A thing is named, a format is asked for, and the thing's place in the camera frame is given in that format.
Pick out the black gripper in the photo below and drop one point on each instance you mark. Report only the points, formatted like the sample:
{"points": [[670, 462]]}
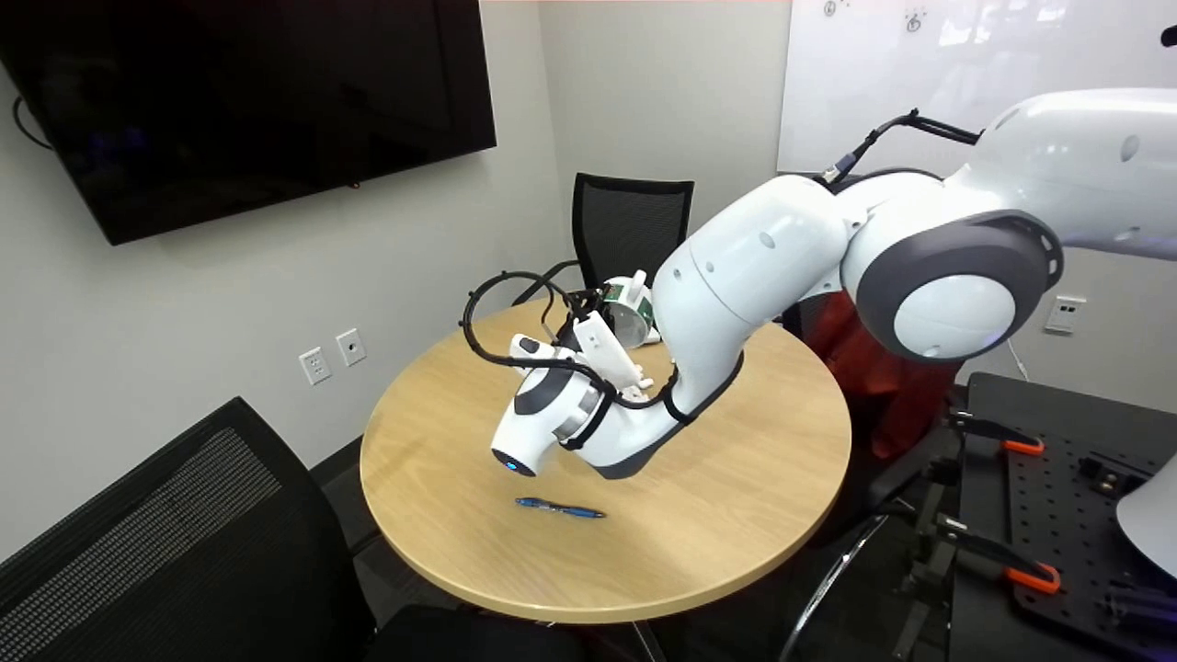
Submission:
{"points": [[600, 346]]}

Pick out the blue pen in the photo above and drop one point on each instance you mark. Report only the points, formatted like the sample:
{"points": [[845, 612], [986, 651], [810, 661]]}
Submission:
{"points": [[560, 509]]}

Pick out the white green mug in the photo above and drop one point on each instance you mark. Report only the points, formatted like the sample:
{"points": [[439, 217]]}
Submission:
{"points": [[628, 303]]}

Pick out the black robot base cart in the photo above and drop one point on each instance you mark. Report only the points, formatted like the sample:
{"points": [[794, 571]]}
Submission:
{"points": [[1116, 605]]}

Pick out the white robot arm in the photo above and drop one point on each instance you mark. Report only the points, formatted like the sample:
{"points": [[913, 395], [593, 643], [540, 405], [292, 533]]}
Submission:
{"points": [[936, 267]]}

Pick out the black mesh office chair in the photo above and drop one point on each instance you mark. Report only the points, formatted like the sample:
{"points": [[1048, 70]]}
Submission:
{"points": [[625, 225]]}

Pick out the round wooden table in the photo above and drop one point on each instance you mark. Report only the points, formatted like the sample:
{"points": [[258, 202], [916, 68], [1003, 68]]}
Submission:
{"points": [[721, 504]]}

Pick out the red jacket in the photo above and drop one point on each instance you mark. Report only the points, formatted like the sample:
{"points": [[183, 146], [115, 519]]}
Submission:
{"points": [[892, 397]]}

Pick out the black near office chair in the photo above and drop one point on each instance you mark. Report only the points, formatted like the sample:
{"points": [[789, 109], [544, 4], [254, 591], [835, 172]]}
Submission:
{"points": [[210, 551]]}

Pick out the white wall outlet plate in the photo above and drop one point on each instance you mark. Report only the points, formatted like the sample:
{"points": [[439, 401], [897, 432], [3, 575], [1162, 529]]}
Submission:
{"points": [[350, 346]]}

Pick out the white wall data plate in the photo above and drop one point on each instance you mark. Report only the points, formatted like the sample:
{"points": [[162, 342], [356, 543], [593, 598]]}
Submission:
{"points": [[316, 367]]}

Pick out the wall whiteboard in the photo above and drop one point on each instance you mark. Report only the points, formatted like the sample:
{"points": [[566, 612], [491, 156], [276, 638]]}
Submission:
{"points": [[850, 65]]}

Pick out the orange handled clamp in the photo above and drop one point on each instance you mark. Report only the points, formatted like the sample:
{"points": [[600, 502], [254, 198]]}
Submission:
{"points": [[1041, 579], [1010, 439]]}

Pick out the white outlet right wall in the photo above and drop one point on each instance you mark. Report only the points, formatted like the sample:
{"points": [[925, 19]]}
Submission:
{"points": [[1066, 313]]}

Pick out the black wall television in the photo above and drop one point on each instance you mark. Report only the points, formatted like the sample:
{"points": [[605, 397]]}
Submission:
{"points": [[183, 113]]}

